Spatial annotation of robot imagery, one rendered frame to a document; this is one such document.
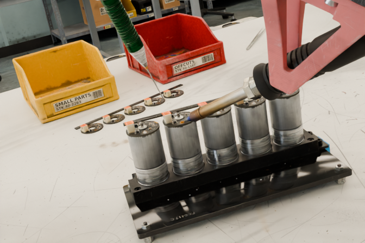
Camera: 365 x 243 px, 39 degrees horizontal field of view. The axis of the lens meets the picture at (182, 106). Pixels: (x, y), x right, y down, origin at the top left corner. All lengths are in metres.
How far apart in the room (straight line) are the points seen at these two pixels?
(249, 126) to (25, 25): 4.46
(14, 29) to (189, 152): 4.45
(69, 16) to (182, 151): 4.52
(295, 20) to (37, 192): 0.27
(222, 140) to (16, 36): 4.46
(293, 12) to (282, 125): 0.11
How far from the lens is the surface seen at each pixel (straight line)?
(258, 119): 0.39
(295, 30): 0.32
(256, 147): 0.39
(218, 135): 0.38
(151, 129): 0.37
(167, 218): 0.36
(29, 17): 4.80
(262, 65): 0.32
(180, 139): 0.37
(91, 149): 0.51
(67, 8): 4.86
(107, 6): 0.32
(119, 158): 0.48
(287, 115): 0.40
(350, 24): 0.27
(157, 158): 0.37
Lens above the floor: 0.96
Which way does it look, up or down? 21 degrees down
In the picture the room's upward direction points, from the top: 11 degrees counter-clockwise
